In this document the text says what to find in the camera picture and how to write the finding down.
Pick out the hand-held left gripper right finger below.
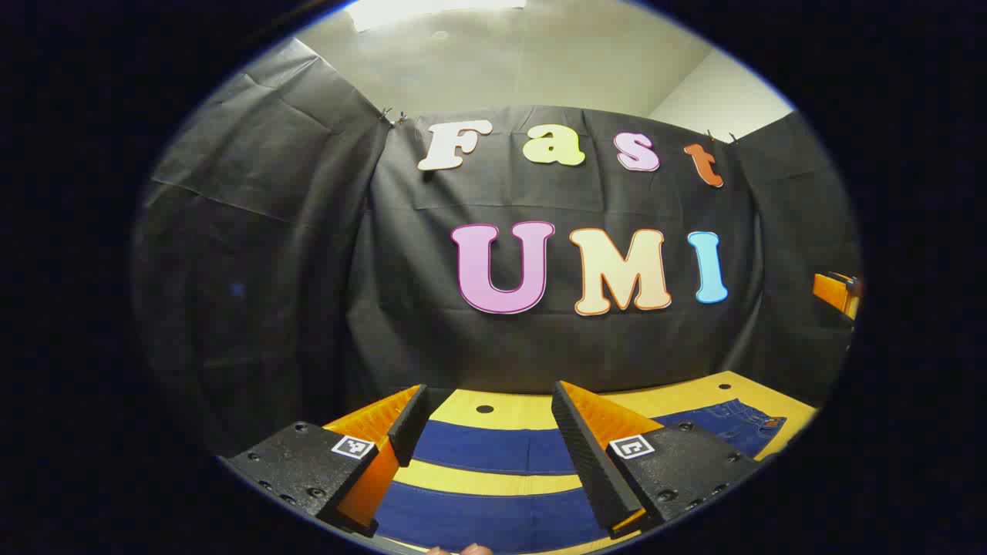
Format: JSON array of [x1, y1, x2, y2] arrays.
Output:
[[551, 379, 764, 540]]

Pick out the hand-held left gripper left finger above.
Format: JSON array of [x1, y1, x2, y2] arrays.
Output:
[[222, 383, 429, 538]]

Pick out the blue denim jeans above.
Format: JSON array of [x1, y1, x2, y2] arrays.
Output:
[[370, 398, 788, 555]]

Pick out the black backdrop cloth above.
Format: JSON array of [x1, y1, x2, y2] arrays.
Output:
[[130, 37, 862, 465]]

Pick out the ceiling light panel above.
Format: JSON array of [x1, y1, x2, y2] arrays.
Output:
[[345, 0, 528, 33]]

